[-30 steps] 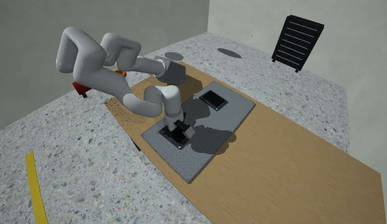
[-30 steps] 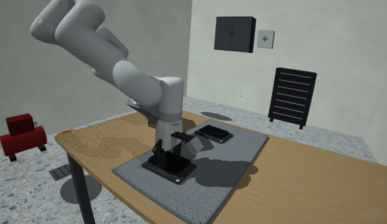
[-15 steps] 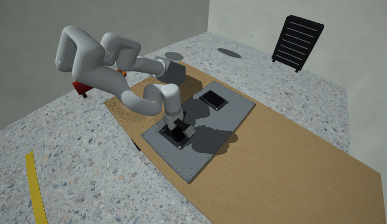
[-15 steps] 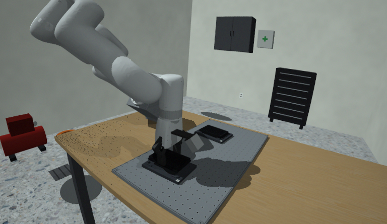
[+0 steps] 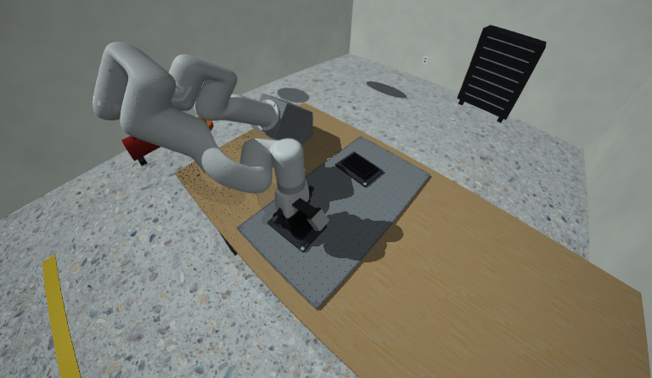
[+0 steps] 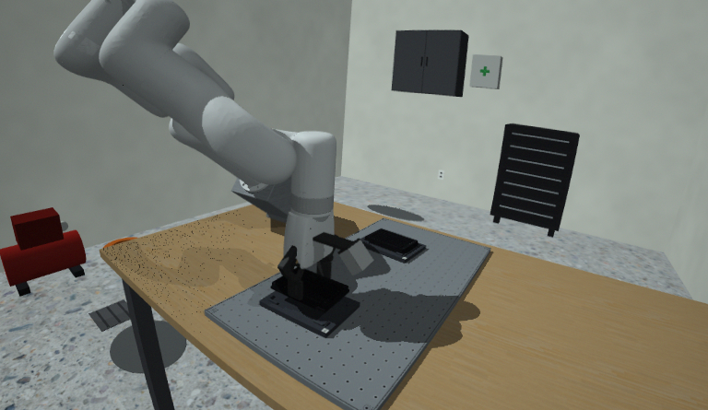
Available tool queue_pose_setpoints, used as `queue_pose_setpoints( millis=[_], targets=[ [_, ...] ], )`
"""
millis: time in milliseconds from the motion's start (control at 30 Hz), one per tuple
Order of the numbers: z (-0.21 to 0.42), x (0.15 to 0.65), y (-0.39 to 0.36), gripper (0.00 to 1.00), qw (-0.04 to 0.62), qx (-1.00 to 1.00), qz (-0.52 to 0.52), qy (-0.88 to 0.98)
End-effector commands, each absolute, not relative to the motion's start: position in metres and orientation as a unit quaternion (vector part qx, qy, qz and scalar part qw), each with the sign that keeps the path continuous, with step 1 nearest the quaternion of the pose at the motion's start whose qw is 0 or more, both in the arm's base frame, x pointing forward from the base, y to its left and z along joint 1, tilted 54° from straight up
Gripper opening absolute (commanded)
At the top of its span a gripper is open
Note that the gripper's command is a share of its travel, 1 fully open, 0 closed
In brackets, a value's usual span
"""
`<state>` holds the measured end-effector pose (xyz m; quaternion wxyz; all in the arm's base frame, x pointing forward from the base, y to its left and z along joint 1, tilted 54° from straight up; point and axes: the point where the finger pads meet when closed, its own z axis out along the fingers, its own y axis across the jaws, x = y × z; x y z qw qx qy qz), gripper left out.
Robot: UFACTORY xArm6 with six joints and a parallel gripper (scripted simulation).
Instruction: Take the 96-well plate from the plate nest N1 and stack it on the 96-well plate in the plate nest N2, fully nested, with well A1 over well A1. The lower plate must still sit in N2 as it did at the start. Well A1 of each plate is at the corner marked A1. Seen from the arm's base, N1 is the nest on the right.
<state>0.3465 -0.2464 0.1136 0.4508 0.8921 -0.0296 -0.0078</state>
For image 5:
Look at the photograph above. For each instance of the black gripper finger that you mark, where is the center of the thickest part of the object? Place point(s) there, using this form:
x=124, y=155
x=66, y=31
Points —
x=310, y=192
x=278, y=218

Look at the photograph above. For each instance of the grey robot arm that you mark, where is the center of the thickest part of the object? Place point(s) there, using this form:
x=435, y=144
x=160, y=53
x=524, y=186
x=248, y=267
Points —
x=134, y=89

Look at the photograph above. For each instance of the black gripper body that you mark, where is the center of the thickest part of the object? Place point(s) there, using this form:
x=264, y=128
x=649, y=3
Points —
x=285, y=201

